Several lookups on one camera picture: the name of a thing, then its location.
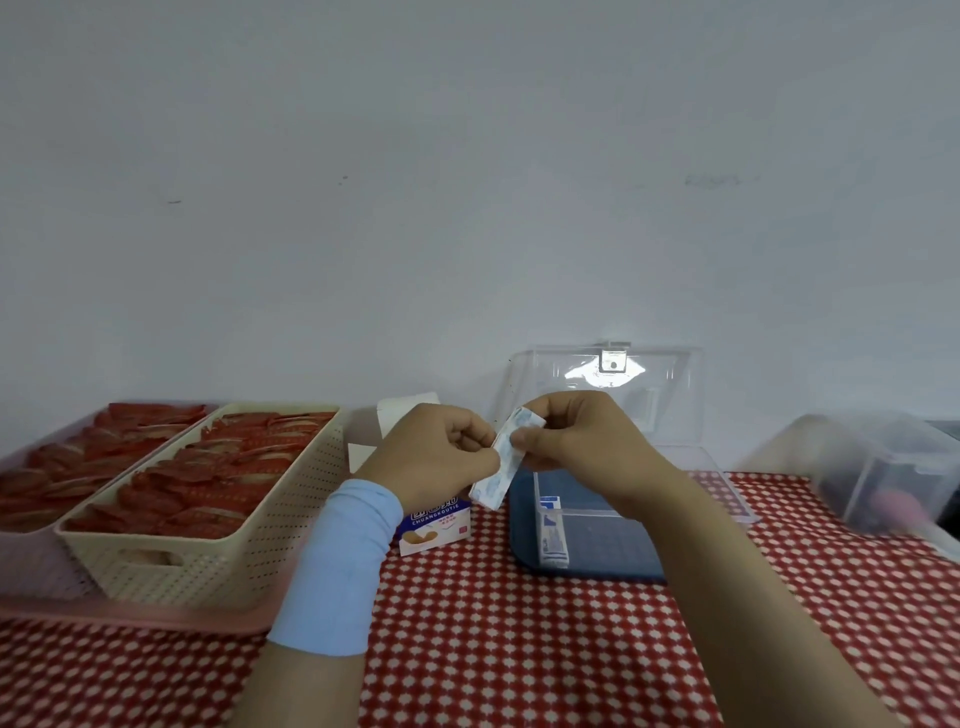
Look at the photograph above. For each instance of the pink perforated plastic basket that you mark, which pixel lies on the pink perforated plastic basket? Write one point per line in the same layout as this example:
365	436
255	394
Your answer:
37	562

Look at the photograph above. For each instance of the light blue wristband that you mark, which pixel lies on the light blue wristband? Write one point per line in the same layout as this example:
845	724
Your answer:
337	570

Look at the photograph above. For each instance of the person's left forearm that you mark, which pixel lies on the person's left forearm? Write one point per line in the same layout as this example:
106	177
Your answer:
300	690

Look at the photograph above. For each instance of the pile of red packets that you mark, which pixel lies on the pile of red packets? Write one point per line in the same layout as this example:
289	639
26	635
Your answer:
90	457
210	480

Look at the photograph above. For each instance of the pink plastic tray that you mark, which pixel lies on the pink plastic tray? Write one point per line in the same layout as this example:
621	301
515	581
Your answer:
150	616

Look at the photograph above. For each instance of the clear plastic container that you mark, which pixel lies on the clear plastic container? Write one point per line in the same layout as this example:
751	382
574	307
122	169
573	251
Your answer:
877	480

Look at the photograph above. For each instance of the clear storage box blue base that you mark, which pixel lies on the clear storage box blue base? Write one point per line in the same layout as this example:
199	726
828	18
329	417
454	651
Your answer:
607	547

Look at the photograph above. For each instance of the bundle of bandage wrappers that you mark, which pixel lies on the bundle of bandage wrappers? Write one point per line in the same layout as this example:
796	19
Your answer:
553	540
495	487

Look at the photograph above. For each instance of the person's right hand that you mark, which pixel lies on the person's right hand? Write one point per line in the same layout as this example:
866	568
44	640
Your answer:
600	450

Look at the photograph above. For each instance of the person's left hand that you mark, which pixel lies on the person's left hand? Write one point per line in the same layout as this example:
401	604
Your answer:
427	457

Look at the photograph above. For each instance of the blue white cardboard box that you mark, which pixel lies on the blue white cardboard box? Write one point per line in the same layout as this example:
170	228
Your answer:
435	529

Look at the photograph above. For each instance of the person's right forearm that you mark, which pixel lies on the person's right forearm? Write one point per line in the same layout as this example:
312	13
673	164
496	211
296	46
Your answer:
750	630

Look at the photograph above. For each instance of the red white checked tablecloth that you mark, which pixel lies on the red white checked tablecloth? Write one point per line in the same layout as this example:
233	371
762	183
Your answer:
525	660

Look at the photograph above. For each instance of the cream perforated plastic basket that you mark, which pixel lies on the cream perforated plastic basket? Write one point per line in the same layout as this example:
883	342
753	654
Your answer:
225	570

